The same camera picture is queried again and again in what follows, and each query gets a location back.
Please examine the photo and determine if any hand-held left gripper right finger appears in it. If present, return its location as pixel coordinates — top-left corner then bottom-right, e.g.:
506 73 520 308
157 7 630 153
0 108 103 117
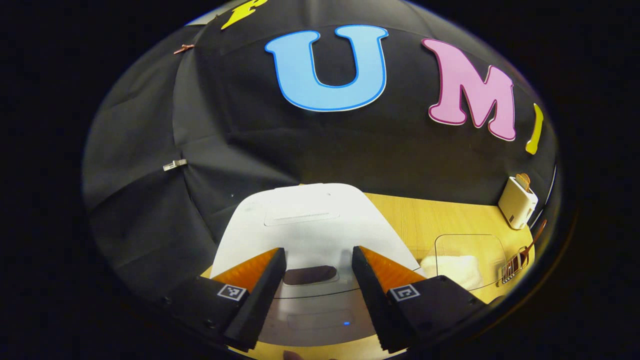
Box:
351 245 493 353

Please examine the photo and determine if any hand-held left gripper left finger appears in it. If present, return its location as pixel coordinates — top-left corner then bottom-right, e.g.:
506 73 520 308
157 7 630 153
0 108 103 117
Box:
162 247 287 352

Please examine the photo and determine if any white rice cooker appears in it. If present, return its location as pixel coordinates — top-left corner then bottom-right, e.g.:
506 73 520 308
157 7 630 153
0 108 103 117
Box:
210 183 427 349

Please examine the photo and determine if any clear plastic rice box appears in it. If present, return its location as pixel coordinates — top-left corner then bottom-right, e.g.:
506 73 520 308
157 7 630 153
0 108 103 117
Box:
420 234 509 292

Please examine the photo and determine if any metal chopstick holder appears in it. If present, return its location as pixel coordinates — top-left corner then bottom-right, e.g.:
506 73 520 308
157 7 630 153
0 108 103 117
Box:
497 245 531 286

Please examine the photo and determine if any black backdrop cloth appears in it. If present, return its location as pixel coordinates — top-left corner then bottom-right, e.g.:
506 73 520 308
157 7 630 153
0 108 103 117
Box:
82 0 561 301

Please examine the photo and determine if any white toaster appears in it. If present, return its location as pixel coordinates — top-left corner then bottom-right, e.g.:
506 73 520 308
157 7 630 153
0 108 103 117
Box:
498 175 540 231

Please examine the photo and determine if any thin power cable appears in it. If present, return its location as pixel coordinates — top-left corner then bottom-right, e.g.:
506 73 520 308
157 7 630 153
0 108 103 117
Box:
530 164 559 229

